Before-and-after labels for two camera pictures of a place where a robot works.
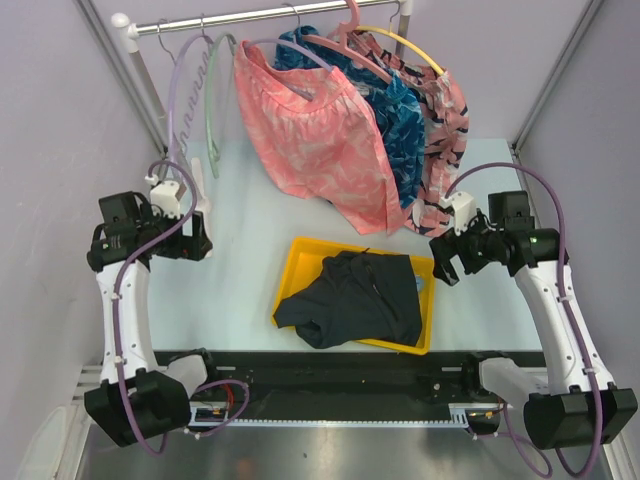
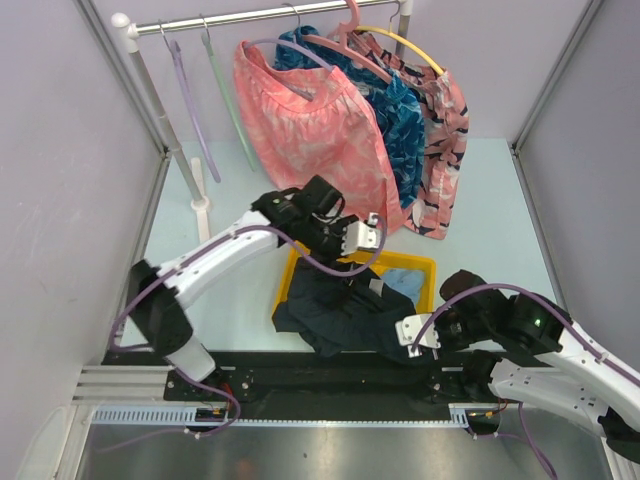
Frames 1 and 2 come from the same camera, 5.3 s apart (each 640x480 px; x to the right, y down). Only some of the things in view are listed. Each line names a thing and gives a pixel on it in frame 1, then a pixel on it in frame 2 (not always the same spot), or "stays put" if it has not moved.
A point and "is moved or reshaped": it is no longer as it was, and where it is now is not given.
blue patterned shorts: x=399 y=113 stays put
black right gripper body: x=474 y=247 -> x=455 y=332
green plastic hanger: x=213 y=153 -> x=208 y=46
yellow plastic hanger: x=391 y=34 stays put
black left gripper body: x=188 y=247 -> x=326 y=242
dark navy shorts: x=360 y=296 is moved or reshaped
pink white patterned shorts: x=313 y=136 stays put
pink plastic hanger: x=347 y=52 stays put
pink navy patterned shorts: x=446 y=128 stays put
